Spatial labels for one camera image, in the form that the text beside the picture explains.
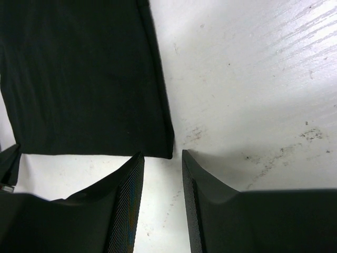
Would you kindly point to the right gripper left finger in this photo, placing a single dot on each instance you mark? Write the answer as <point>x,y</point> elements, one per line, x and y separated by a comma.
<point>100,218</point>

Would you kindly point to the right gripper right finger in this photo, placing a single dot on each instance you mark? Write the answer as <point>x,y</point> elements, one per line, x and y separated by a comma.
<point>222,219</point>

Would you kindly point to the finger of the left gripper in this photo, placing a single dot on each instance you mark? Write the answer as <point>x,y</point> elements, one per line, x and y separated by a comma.
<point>10,159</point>

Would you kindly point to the black tank top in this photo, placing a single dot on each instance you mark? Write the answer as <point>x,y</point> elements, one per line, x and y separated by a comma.
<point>84,77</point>

